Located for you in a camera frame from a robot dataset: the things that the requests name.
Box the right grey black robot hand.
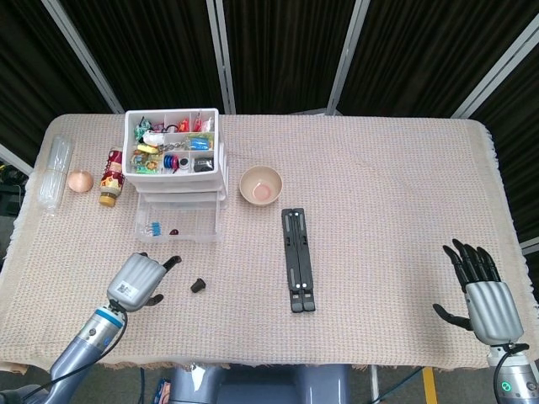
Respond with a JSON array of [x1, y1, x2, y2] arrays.
[[432, 238, 526, 347]]

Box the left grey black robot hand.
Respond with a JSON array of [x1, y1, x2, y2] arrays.
[[104, 251, 183, 313]]

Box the clear plastic drawer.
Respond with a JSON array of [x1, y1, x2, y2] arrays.
[[134, 191, 224, 244]]

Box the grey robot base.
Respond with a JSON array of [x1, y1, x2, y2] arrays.
[[168, 364, 353, 404]]

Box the yellow capped sauce bottle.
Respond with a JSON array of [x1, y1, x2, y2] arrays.
[[99, 146, 127, 208]]

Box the beige onion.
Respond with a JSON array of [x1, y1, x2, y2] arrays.
[[67, 169, 94, 194]]

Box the green colourful candy packets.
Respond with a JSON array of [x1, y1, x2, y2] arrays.
[[130, 149, 163, 175]]

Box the clear empty plastic bottle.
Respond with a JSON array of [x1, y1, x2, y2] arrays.
[[37, 134, 75, 216]]

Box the grey metal table leg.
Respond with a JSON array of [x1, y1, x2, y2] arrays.
[[369, 364, 381, 404]]

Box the beige bowl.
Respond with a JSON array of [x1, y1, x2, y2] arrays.
[[238, 164, 283, 207]]

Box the beige woven tablecloth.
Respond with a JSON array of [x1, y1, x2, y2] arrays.
[[0, 112, 530, 374]]

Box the black folding laptop stand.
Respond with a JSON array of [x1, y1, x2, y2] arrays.
[[280, 207, 318, 314]]

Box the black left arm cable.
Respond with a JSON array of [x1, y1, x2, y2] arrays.
[[0, 299, 130, 399]]

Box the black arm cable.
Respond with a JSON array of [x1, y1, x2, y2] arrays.
[[0, 299, 130, 399], [492, 343, 530, 404]]

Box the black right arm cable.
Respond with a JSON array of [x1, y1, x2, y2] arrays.
[[492, 343, 530, 404]]

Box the white plastic drawer organizer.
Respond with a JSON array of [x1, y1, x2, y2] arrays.
[[121, 108, 231, 211]]

